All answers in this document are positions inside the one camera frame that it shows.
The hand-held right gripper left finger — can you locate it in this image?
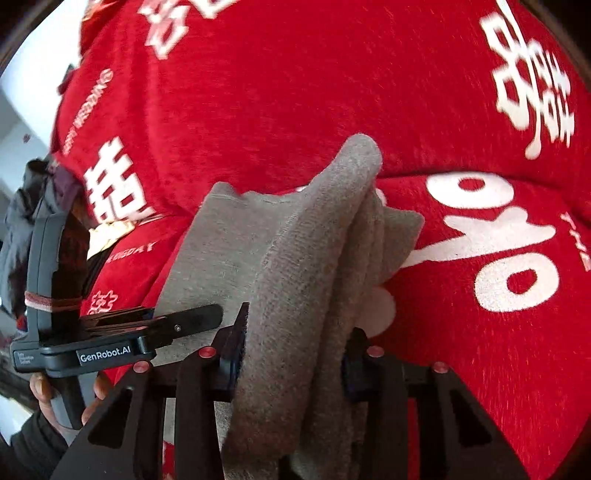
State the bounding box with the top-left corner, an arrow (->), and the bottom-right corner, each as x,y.
50,302 -> 250,480

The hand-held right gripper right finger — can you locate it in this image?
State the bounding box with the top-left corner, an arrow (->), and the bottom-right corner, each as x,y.
342,329 -> 531,480

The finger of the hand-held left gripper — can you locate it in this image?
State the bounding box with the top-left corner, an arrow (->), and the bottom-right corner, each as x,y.
81,304 -> 225,346

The grey small cloth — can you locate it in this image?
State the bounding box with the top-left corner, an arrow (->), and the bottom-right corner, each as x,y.
154,134 -> 426,480

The person's left forearm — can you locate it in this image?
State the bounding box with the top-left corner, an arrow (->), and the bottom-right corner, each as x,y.
0,408 -> 71,480

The person's left hand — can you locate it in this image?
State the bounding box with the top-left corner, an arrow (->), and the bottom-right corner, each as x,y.
29,370 -> 112,431

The cream gold fabric piece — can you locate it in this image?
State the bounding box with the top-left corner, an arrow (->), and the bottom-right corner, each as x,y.
87,220 -> 138,260

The dark cloth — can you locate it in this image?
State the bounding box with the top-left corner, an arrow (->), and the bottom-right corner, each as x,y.
0,158 -> 89,324

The red printed pillow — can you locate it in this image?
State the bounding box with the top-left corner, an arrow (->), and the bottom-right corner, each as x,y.
50,0 -> 591,232

